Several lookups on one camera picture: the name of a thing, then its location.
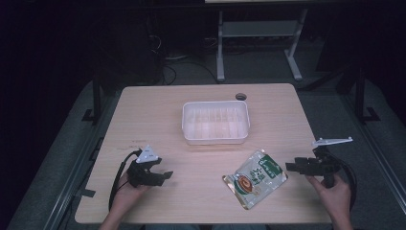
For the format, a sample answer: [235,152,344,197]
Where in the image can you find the person's right hand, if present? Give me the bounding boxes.
[305,173,352,222]

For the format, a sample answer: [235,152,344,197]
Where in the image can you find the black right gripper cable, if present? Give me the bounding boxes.
[327,151,358,213]

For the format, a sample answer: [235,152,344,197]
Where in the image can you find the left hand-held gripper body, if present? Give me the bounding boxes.
[126,145,163,189]

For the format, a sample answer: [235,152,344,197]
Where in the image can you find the black floor cables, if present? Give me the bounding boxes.
[148,33,221,86]

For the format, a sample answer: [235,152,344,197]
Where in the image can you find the person's left hand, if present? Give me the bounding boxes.
[110,173,151,216]

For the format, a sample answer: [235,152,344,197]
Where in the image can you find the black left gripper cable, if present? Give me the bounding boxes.
[107,148,144,213]

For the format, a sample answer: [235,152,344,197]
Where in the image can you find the green and white food packet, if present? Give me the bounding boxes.
[221,149,289,211]

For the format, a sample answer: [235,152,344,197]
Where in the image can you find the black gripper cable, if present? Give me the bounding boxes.
[107,148,144,213]
[327,151,358,213]

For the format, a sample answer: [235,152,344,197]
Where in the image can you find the clear plastic container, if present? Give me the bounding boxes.
[181,100,251,146]

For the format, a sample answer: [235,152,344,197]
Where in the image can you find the white metal stand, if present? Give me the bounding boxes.
[215,8,309,83]

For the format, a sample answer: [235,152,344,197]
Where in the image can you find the black table edge bracket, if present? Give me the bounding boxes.
[76,188,97,198]

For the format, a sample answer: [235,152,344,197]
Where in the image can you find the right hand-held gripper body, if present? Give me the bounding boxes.
[305,136,342,189]

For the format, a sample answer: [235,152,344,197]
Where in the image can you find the black metal stand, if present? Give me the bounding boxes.
[81,76,103,126]
[354,67,381,124]

